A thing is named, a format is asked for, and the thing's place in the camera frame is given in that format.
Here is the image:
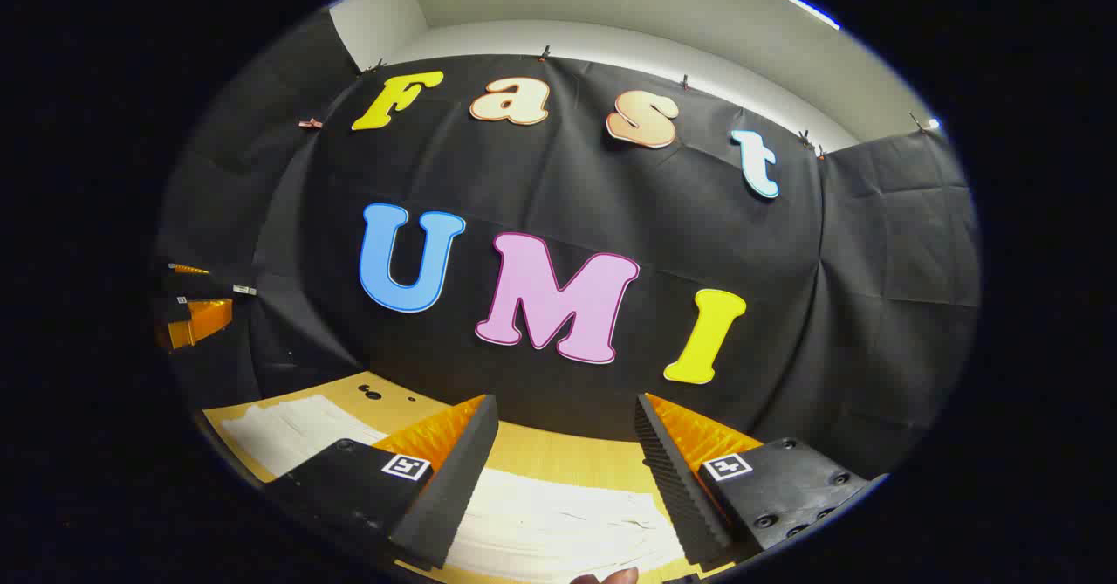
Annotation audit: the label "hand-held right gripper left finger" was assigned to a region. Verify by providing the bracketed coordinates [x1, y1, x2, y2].
[264, 394, 501, 570]

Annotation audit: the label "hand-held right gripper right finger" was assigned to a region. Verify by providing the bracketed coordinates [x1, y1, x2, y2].
[634, 392, 874, 568]

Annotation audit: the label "white jeans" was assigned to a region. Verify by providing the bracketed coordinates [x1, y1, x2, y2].
[220, 395, 690, 581]

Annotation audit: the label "black backdrop cloth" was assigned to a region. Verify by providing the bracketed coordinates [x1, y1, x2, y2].
[153, 8, 983, 480]

